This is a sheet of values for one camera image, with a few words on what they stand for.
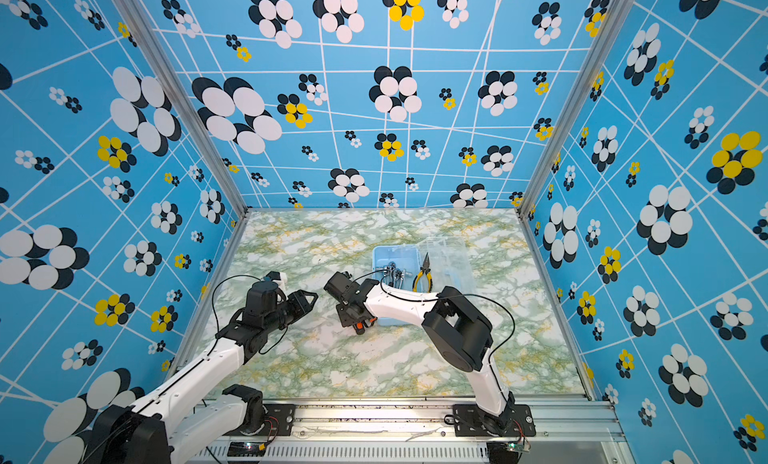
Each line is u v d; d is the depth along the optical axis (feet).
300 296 2.50
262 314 2.11
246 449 2.37
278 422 2.37
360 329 2.79
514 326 1.65
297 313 2.48
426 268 3.07
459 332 1.62
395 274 3.25
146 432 1.31
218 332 1.96
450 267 3.02
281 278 2.58
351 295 2.25
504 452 2.27
